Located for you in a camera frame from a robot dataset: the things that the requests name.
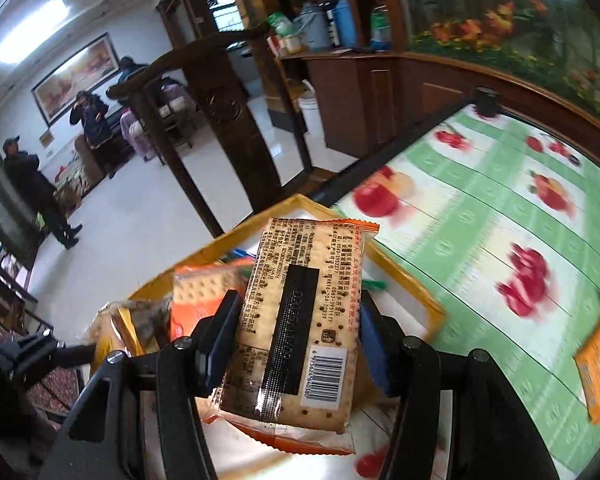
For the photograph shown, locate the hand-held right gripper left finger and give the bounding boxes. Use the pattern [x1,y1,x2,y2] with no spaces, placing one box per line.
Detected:
[40,291,244,480]

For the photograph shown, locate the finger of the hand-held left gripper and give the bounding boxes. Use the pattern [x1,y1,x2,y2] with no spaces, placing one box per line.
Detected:
[55,342,101,368]

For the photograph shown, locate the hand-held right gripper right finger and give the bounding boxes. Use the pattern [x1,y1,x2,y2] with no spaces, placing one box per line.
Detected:
[360,292,561,480]

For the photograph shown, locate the yellow-rimmed tray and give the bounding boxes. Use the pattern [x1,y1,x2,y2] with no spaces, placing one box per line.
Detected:
[90,192,448,480]

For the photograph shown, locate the orange cracker packet black label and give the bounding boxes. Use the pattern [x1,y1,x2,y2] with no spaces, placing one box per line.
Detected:
[202,216,381,456]

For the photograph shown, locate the pink cloth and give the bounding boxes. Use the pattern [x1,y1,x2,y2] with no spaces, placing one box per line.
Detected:
[120,107,156,161]

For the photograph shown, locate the carved wooden chair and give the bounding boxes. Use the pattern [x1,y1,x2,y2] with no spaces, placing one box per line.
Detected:
[105,27,321,238]

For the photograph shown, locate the white bucket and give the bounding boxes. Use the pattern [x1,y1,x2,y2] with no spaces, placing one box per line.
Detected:
[296,80,321,133]

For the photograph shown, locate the wooden sideboard cabinet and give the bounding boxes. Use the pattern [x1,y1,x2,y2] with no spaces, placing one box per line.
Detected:
[275,47,481,161]

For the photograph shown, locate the ceiling light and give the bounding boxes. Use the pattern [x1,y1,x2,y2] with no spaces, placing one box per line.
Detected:
[0,10,76,66]

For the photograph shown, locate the green and white bottle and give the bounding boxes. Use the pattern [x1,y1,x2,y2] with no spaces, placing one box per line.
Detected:
[266,11,301,56]

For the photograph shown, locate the blue thermos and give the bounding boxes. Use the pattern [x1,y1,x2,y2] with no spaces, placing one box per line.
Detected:
[330,0,358,51]

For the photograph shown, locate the framed wall picture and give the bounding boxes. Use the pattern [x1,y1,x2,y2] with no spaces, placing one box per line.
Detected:
[31,32,121,127]

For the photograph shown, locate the bamboo flower wall mural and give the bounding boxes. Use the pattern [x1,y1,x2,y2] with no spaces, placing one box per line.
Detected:
[390,0,600,131]

